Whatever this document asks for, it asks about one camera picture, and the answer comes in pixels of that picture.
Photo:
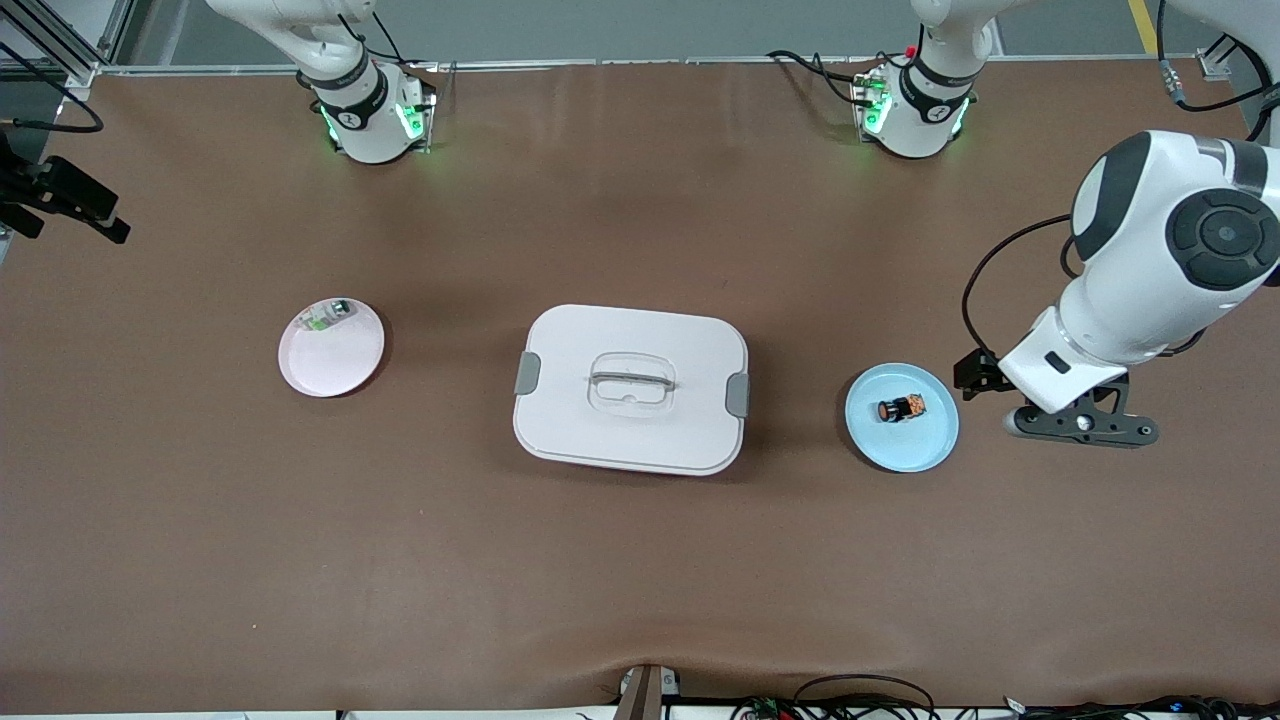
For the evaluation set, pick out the white lidded box, grey latches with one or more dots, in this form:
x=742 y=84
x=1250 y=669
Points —
x=640 y=440

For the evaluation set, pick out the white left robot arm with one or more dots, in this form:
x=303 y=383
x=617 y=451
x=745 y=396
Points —
x=1130 y=300

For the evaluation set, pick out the green and white push-button switch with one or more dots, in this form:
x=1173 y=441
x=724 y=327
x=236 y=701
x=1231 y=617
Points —
x=320 y=322

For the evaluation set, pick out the round pink plate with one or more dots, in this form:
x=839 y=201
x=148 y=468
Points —
x=330 y=365

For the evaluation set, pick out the aluminium table edge rail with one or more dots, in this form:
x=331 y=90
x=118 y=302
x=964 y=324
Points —
x=600 y=62

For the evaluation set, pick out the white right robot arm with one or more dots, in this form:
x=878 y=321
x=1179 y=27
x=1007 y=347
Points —
x=370 y=130

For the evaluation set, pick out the round light blue plate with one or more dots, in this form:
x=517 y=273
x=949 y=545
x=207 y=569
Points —
x=900 y=450

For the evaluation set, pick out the aluminium profile frame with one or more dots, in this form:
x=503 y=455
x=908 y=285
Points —
x=50 y=68

